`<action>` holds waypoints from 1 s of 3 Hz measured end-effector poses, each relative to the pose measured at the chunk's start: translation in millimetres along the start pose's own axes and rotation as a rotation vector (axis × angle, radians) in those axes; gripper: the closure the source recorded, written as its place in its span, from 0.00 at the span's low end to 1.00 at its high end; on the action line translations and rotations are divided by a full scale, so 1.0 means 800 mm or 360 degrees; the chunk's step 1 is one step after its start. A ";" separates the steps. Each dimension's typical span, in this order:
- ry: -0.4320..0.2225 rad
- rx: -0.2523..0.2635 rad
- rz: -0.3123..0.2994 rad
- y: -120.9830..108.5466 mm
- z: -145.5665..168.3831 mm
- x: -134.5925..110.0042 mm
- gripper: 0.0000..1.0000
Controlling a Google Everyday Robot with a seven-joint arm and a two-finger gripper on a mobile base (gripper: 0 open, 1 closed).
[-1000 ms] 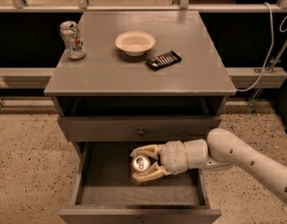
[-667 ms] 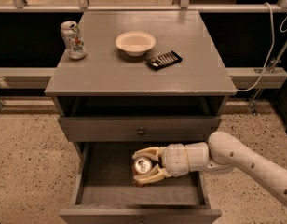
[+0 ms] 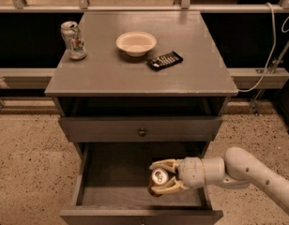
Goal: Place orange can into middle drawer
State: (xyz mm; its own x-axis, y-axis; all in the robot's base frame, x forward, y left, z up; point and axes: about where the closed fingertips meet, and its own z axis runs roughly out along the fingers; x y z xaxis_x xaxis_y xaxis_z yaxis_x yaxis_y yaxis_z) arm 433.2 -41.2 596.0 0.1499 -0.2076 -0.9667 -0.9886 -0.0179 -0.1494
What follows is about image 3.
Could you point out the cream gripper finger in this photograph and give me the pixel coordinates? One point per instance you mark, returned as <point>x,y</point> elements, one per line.
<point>169,165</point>
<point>170,187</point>

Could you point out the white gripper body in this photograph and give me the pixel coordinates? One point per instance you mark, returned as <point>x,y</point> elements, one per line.
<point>190,172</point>

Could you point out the orange soda can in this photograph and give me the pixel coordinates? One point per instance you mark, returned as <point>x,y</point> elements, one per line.
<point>158,179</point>

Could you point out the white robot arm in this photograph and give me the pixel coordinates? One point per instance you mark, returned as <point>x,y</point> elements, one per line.
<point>237,169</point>

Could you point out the closed grey upper drawer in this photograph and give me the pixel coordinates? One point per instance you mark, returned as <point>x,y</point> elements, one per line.
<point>140,129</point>

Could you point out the open grey middle drawer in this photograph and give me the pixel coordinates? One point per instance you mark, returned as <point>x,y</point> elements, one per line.
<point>112,188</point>

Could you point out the grey wooden drawer cabinet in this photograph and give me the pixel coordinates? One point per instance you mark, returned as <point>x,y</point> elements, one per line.
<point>110,83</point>

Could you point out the white green soda can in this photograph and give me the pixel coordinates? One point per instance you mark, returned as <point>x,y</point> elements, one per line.
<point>71,34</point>

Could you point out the black snack bar wrapper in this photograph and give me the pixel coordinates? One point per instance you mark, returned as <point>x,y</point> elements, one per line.
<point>165,61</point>

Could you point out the white paper bowl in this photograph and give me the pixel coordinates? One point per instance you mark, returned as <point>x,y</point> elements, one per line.
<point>136,43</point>

